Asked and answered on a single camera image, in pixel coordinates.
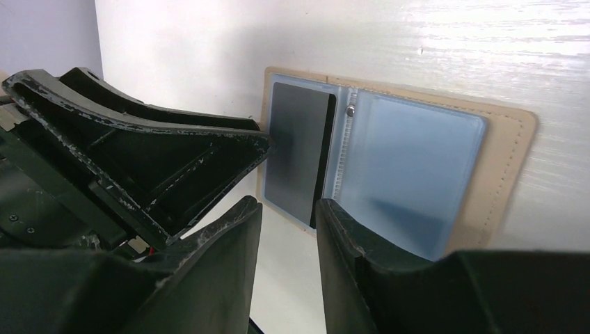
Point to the beige card holder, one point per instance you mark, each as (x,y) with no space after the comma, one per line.
(432,174)

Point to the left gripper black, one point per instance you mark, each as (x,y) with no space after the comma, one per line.
(76,173)

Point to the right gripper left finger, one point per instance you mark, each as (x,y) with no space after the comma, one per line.
(201,284)

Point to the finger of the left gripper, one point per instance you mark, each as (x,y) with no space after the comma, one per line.
(89,85)

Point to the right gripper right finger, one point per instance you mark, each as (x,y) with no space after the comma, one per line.
(370,285)

